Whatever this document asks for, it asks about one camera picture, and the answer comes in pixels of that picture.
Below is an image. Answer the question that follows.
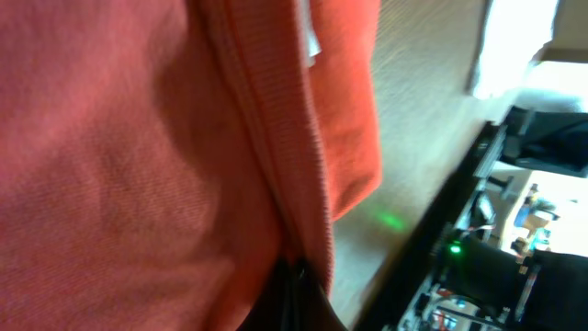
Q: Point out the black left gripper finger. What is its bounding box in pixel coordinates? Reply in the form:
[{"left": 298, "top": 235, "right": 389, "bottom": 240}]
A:
[{"left": 238, "top": 259, "right": 346, "bottom": 331}]

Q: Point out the red soccer t-shirt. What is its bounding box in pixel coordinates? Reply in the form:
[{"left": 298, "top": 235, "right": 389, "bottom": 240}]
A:
[{"left": 1, "top": 0, "right": 382, "bottom": 330}]

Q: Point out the robot base with electronics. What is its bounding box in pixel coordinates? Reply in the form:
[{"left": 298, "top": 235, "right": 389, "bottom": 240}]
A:
[{"left": 356, "top": 108, "right": 587, "bottom": 330}]

